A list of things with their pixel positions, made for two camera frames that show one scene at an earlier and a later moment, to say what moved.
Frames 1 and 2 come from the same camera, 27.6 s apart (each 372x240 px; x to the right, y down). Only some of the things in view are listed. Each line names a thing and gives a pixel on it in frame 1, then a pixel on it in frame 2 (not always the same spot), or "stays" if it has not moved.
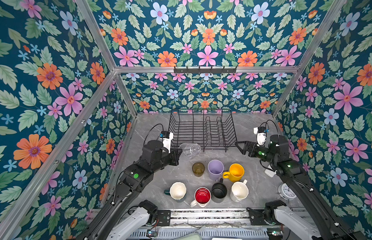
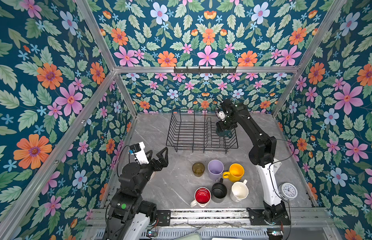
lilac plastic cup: x=215 y=167 stays
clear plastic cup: x=190 y=150 -> x=221 y=114
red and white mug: x=202 y=196 stays
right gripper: x=249 y=145 -> x=233 y=125
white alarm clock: x=285 y=192 stays
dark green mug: x=178 y=191 -> x=227 y=133
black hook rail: x=205 y=70 stays
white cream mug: x=239 y=191 stays
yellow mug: x=236 y=171 stays
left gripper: x=176 y=153 -> x=164 y=162
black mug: x=219 y=190 stays
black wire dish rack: x=213 y=129 stays
